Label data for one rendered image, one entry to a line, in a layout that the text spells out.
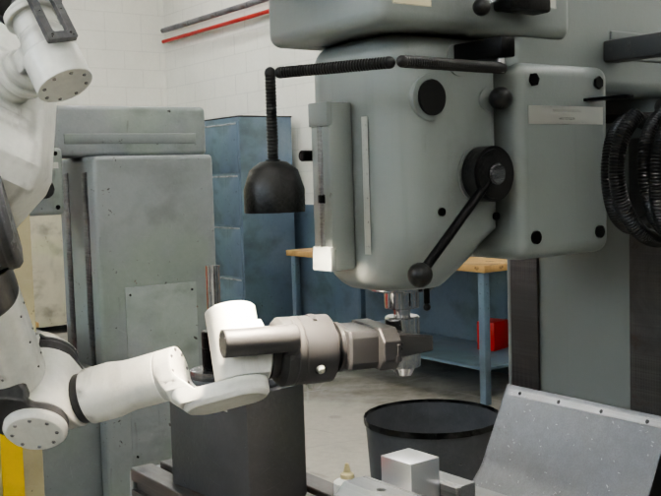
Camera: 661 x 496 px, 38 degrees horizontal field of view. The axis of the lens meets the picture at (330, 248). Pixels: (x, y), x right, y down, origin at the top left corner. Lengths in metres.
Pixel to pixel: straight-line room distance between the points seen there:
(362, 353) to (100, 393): 0.33
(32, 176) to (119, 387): 0.28
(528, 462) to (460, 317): 5.75
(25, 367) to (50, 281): 8.51
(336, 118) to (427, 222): 0.17
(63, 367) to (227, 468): 0.41
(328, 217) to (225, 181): 7.51
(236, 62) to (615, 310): 8.53
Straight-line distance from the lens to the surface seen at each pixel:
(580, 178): 1.36
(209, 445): 1.62
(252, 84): 9.60
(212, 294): 1.64
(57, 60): 1.14
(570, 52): 1.37
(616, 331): 1.53
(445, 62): 1.10
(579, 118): 1.36
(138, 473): 1.83
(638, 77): 1.48
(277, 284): 8.72
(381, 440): 3.24
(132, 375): 1.23
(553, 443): 1.60
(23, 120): 1.21
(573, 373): 1.59
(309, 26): 1.23
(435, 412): 3.60
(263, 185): 1.11
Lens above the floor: 1.46
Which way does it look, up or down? 4 degrees down
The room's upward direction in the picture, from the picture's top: 2 degrees counter-clockwise
